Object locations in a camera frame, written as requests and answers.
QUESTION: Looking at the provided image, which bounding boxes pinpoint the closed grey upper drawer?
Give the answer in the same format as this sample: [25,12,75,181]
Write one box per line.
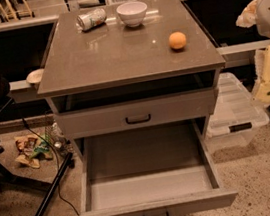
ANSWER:
[54,89,218,139]

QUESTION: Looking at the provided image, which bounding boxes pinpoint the grey drawer cabinet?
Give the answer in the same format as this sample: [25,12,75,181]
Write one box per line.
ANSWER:
[38,0,224,155]

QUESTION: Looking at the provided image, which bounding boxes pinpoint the black cable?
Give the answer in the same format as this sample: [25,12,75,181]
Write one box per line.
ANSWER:
[20,110,88,216]

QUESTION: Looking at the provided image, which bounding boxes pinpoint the white ceramic bowl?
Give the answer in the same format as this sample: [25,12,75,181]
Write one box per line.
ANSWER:
[116,1,147,27]

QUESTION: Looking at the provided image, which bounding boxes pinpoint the snack bags on floor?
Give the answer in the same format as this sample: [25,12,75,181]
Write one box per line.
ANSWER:
[14,134,53,169]

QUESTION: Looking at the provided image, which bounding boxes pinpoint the black chair base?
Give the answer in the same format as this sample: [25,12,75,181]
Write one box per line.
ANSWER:
[0,153,73,216]

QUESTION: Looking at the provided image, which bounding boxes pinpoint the lying soda can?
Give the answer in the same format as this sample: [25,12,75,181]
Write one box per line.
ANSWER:
[76,8,107,32]

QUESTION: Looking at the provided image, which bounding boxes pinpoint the orange fruit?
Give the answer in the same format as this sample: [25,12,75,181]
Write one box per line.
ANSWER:
[168,32,187,50]

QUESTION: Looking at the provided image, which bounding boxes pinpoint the clear plastic storage box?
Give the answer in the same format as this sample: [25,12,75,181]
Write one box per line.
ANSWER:
[206,73,269,152]

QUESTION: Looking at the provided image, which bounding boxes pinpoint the open grey drawer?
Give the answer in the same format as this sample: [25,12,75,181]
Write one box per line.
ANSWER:
[79,120,237,216]

